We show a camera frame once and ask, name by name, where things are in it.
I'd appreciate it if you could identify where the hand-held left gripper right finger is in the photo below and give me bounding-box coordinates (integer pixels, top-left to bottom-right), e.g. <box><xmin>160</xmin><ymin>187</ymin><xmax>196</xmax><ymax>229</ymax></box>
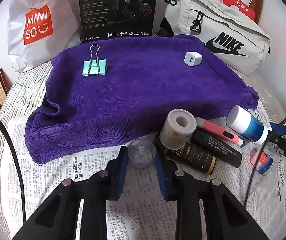
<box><xmin>154</xmin><ymin>152</ymin><xmax>268</xmax><ymax>240</ymax></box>

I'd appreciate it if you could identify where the blue and white bottle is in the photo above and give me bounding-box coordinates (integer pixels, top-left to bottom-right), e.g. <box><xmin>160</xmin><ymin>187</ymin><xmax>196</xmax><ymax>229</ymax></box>
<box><xmin>226</xmin><ymin>105</ymin><xmax>269</xmax><ymax>145</ymax></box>

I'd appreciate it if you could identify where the black headphone box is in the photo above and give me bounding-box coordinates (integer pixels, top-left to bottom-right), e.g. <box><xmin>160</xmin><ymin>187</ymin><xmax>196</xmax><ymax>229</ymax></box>
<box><xmin>79</xmin><ymin>0</ymin><xmax>159</xmax><ymax>42</ymax></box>

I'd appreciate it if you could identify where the newspaper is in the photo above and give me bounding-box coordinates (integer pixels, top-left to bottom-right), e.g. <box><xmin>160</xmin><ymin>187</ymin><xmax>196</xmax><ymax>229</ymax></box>
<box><xmin>8</xmin><ymin>102</ymin><xmax>286</xmax><ymax>240</ymax></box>

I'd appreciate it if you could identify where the white shopping bag, red label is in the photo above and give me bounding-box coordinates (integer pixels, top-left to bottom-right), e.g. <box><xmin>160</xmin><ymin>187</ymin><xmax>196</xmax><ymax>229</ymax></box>
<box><xmin>7</xmin><ymin>0</ymin><xmax>83</xmax><ymax>73</ymax></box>

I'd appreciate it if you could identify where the white paper tape roll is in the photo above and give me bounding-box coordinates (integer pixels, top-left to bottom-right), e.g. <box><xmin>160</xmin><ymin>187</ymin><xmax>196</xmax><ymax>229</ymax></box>
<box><xmin>159</xmin><ymin>109</ymin><xmax>198</xmax><ymax>149</ymax></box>

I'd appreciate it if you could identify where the black cable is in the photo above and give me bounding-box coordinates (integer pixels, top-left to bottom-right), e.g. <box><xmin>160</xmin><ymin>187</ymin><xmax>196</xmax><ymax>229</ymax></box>
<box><xmin>0</xmin><ymin>104</ymin><xmax>26</xmax><ymax>222</ymax></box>
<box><xmin>244</xmin><ymin>106</ymin><xmax>286</xmax><ymax>207</ymax></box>

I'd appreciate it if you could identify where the black tube bottle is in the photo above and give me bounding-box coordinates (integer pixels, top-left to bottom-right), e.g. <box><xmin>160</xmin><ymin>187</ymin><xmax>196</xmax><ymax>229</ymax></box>
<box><xmin>191</xmin><ymin>129</ymin><xmax>242</xmax><ymax>168</ymax></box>

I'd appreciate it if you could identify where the small clear plastic cup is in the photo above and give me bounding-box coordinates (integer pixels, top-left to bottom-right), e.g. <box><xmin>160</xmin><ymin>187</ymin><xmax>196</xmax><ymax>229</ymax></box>
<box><xmin>129</xmin><ymin>139</ymin><xmax>156</xmax><ymax>168</ymax></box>

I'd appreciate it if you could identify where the purple towel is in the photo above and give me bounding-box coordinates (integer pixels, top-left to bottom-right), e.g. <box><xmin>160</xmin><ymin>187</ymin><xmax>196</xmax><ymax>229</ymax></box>
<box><xmin>25</xmin><ymin>34</ymin><xmax>259</xmax><ymax>164</ymax></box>

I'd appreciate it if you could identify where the brown wooden frame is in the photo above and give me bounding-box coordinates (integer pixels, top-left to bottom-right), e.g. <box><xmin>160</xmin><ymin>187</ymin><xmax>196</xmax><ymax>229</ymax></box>
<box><xmin>248</xmin><ymin>0</ymin><xmax>266</xmax><ymax>26</ymax></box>

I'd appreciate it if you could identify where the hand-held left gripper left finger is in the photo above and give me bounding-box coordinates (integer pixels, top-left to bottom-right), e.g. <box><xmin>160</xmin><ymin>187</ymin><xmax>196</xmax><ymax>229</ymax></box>
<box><xmin>13</xmin><ymin>145</ymin><xmax>130</xmax><ymax>240</ymax></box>

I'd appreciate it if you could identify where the dark bottle with gold cap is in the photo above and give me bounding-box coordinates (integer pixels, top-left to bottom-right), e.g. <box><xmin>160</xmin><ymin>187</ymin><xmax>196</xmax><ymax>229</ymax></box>
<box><xmin>163</xmin><ymin>142</ymin><xmax>219</xmax><ymax>176</ymax></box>

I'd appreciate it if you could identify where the white USB charger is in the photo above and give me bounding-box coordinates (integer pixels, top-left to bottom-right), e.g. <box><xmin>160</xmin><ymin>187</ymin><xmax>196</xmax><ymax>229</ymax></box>
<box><xmin>184</xmin><ymin>52</ymin><xmax>203</xmax><ymax>68</ymax></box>

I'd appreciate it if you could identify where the small blue jar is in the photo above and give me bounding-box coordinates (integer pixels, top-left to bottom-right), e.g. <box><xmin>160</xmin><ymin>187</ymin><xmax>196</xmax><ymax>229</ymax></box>
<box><xmin>250</xmin><ymin>148</ymin><xmax>273</xmax><ymax>174</ymax></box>

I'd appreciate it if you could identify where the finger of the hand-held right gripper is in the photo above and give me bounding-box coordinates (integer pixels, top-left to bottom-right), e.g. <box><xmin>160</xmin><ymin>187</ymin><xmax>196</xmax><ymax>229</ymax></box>
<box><xmin>273</xmin><ymin>134</ymin><xmax>286</xmax><ymax>154</ymax></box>
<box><xmin>269</xmin><ymin>121</ymin><xmax>286</xmax><ymax>137</ymax></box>

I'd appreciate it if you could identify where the white waist bag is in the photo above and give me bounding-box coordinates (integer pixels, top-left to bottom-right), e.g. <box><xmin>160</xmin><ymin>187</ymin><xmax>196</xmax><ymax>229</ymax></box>
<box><xmin>156</xmin><ymin>0</ymin><xmax>271</xmax><ymax>75</ymax></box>

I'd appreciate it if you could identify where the teal binder clip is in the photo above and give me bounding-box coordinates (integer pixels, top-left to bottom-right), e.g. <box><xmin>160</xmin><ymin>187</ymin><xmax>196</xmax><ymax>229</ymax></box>
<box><xmin>82</xmin><ymin>44</ymin><xmax>108</xmax><ymax>76</ymax></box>

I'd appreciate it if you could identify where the pink marker pen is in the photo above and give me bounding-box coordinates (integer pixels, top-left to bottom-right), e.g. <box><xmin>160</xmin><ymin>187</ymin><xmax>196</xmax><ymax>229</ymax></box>
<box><xmin>195</xmin><ymin>117</ymin><xmax>244</xmax><ymax>146</ymax></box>

